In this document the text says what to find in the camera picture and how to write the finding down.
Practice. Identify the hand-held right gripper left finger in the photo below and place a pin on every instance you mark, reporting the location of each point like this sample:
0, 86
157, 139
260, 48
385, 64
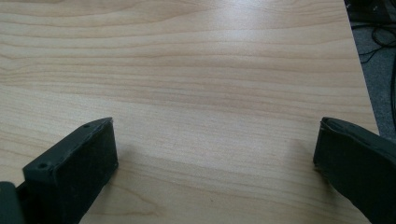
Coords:
74, 168

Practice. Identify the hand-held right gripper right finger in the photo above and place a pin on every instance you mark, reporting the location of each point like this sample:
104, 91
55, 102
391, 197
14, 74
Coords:
358, 168

